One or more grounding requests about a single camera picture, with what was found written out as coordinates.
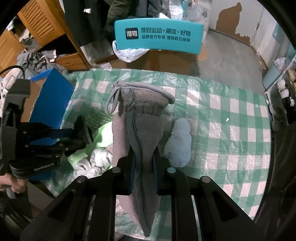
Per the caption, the person's left hand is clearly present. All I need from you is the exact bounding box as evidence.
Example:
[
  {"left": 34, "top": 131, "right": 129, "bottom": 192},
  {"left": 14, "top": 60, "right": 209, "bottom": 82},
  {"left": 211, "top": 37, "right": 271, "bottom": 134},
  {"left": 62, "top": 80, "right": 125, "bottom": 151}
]
[{"left": 0, "top": 173, "right": 28, "bottom": 193}]

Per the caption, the green checkered tablecloth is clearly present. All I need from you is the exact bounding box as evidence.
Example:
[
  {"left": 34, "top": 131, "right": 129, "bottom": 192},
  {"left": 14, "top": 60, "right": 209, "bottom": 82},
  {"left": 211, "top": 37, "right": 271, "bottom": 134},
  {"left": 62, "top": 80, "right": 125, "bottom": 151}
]
[{"left": 62, "top": 69, "right": 271, "bottom": 218}]

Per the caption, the teal printed shoe box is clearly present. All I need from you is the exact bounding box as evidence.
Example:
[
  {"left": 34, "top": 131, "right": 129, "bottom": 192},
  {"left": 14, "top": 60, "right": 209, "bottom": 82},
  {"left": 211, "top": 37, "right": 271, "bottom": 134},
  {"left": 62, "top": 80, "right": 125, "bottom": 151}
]
[{"left": 114, "top": 18, "right": 204, "bottom": 54}]

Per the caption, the metal shoe rack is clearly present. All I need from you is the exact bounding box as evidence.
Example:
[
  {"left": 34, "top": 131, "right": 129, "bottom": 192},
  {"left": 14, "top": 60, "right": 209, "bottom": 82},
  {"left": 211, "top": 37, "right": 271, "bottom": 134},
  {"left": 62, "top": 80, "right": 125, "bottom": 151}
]
[{"left": 262, "top": 49, "right": 295, "bottom": 132}]

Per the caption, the brown cardboard box under teal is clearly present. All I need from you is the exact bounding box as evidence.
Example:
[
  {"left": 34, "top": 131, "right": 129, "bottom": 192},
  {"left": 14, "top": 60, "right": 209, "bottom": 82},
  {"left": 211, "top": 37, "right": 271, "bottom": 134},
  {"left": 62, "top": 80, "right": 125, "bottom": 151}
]
[{"left": 108, "top": 45, "right": 209, "bottom": 76}]

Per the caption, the grey fleece mitten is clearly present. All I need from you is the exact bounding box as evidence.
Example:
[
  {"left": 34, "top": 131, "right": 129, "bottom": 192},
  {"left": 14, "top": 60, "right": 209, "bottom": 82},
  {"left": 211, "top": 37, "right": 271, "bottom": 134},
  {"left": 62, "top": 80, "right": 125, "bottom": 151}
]
[{"left": 105, "top": 81, "right": 175, "bottom": 237}]

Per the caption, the pale blue sock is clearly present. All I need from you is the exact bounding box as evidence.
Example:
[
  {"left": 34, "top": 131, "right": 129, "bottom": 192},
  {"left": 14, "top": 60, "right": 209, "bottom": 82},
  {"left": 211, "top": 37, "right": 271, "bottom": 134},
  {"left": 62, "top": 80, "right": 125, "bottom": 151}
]
[{"left": 163, "top": 118, "right": 192, "bottom": 168}]

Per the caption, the wooden louvered wardrobe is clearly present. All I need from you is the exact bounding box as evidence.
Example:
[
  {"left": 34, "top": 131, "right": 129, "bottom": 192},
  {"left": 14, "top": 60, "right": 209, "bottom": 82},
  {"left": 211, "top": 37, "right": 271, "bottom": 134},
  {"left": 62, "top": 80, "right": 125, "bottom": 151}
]
[{"left": 1, "top": 1, "right": 90, "bottom": 71}]

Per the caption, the green sparkly scrub pad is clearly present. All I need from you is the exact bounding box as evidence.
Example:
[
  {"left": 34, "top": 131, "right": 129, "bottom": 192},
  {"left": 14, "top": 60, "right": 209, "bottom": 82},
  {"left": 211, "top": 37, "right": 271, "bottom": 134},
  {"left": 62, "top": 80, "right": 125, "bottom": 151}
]
[{"left": 82, "top": 106, "right": 113, "bottom": 137}]

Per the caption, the light green microfiber cloth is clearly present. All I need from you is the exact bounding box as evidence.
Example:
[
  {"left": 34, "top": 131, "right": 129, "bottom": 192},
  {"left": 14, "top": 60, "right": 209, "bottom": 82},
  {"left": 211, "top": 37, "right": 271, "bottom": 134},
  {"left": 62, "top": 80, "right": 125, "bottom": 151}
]
[{"left": 68, "top": 122, "right": 113, "bottom": 168}]

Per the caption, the blue-edged cardboard box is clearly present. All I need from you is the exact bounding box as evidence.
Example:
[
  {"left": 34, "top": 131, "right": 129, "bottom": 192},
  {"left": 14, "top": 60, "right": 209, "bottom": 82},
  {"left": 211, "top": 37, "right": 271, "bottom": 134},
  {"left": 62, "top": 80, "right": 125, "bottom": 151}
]
[{"left": 21, "top": 68, "right": 74, "bottom": 129}]

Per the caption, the hanging olive jacket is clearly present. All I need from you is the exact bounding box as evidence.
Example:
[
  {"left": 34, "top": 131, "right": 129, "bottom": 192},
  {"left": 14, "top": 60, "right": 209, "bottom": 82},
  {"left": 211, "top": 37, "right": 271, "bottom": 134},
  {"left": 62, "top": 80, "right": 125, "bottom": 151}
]
[{"left": 105, "top": 0, "right": 138, "bottom": 32}]

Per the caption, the white patterned cloth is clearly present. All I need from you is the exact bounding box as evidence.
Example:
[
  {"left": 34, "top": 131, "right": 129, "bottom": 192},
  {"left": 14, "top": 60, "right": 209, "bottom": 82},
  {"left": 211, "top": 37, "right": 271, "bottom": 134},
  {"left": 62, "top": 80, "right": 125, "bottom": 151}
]
[{"left": 73, "top": 149, "right": 112, "bottom": 179}]

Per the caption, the hanging black jacket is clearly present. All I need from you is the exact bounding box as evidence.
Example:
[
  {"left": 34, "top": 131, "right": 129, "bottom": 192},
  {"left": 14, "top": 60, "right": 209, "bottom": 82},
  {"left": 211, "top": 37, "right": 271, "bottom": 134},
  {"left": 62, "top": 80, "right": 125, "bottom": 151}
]
[{"left": 63, "top": 0, "right": 110, "bottom": 47}]

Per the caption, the blue white plastic bag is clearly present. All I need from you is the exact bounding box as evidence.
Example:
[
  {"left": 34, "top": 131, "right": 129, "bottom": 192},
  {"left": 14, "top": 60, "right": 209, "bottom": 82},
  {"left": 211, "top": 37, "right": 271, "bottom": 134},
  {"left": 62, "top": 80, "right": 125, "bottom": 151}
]
[{"left": 168, "top": 0, "right": 207, "bottom": 24}]

